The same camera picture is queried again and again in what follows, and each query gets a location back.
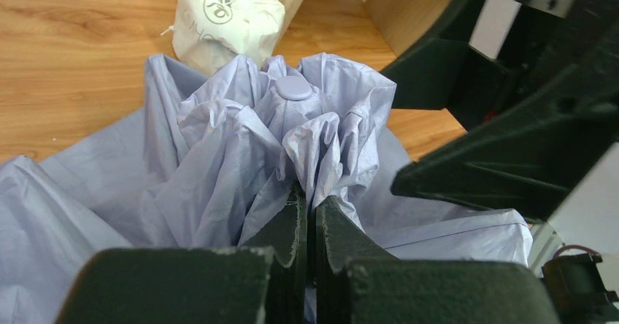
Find white crumpled paper bag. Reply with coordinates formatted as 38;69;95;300
167;0;285;75

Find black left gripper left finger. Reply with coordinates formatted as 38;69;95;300
57;184;307;323

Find wooden shelf unit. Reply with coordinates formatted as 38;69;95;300
258;0;465;58

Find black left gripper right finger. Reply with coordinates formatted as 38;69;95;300
315;197;560;323

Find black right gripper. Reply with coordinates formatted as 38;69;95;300
382;0;618;221

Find lavender folding umbrella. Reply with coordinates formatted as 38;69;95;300
1;53;533;323

